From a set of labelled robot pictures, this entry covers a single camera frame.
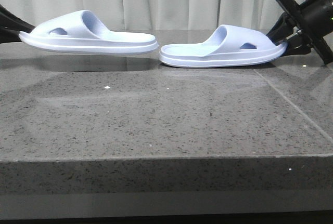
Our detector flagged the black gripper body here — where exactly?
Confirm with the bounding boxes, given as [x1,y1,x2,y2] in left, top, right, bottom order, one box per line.
[275,0,332,64]

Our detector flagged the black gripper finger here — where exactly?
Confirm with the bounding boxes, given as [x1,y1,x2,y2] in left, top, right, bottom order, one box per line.
[0,5,35,32]
[266,16,293,43]
[283,34,311,56]
[0,27,21,44]

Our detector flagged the blue slipper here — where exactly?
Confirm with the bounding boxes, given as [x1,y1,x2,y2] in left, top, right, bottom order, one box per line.
[19,10,158,55]
[159,24,287,68]

